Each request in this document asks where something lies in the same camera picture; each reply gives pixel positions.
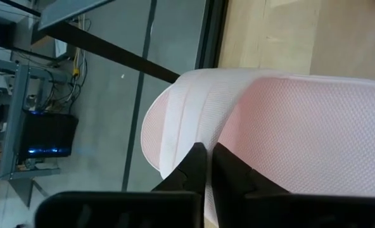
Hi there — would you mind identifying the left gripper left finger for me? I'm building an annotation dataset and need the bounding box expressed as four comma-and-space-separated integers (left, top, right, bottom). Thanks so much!
34, 142, 207, 228

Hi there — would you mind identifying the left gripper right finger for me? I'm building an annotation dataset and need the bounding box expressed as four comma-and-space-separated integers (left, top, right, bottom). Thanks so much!
211, 142, 375, 228

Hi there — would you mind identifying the pink rubber slide sandal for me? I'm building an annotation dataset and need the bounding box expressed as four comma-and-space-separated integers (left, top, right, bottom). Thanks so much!
139, 67, 375, 228

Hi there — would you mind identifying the black computer with blue lights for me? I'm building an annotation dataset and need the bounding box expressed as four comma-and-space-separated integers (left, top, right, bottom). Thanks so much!
17, 110, 80, 160

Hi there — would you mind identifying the wooden shelf with black frame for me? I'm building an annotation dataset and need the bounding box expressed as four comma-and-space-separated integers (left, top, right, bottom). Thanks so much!
30, 0, 321, 85

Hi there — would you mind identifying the yellow and white cable bundle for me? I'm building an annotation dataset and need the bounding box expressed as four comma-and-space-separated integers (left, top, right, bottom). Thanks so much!
67, 14, 90, 107

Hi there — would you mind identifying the grey metal desk frame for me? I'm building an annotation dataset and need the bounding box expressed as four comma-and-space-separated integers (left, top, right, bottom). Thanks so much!
0, 53, 68, 208

